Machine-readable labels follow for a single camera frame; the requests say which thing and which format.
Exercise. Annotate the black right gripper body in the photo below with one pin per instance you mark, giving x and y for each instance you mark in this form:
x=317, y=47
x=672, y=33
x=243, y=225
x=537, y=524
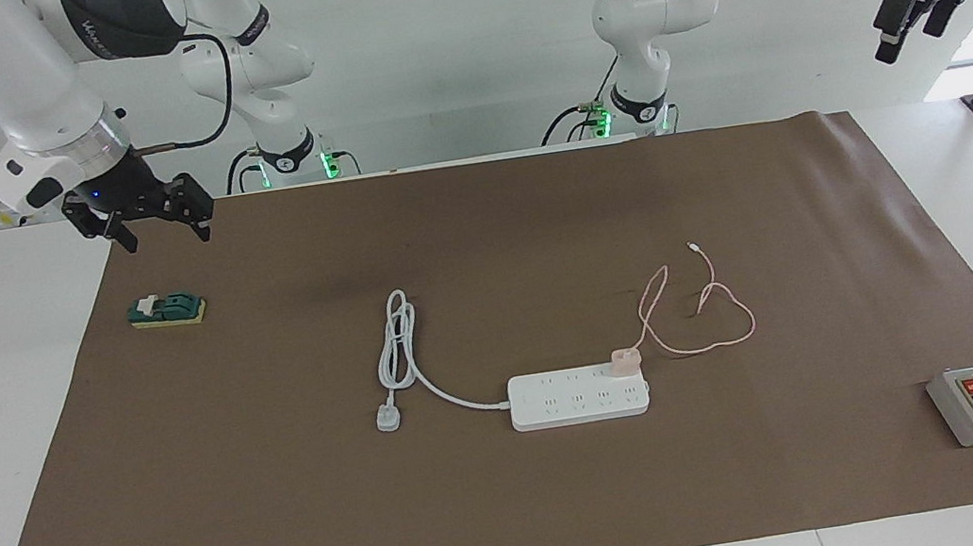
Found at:
x=117, y=187

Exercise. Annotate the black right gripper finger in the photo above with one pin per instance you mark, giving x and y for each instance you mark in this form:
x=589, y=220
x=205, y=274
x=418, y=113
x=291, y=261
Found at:
x=193, y=205
x=109, y=226

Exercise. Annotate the white power strip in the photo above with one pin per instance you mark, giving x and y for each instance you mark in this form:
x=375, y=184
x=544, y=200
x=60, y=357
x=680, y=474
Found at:
x=581, y=402

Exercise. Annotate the pink charger adapter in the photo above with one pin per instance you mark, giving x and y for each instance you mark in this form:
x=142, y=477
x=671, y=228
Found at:
x=625, y=360

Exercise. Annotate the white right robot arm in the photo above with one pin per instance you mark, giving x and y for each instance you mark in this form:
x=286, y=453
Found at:
x=11, y=73

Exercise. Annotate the brown table mat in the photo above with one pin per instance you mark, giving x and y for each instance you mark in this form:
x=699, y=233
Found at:
x=521, y=516

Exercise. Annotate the white wall outlet box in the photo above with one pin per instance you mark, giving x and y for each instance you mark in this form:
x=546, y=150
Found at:
x=12, y=216

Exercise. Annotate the green knife switch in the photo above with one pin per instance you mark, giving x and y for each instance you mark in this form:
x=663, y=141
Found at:
x=168, y=308

